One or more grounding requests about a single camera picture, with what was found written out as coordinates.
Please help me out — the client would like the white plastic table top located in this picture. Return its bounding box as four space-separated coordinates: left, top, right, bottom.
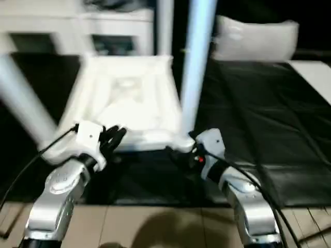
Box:
38 53 195 165

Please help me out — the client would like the white plastic table leg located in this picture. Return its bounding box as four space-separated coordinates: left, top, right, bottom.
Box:
0 53 58 148
180 0 218 138
156 0 173 58

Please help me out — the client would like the black work mat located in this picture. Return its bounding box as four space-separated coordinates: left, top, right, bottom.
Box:
0 53 331 208

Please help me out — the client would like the white cabinet with glass doors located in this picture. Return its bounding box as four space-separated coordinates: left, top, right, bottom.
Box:
0 0 156 57

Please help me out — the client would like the black box with gold label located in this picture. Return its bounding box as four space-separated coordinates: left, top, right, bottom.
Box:
152 0 221 60

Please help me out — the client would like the grey printed cushion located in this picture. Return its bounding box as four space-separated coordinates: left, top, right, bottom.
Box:
214 14 300 63

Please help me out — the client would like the flat white board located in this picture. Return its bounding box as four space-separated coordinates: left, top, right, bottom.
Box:
288 60 331 107

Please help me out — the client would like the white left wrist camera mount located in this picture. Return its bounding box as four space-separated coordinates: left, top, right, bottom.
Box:
73 120 109 172

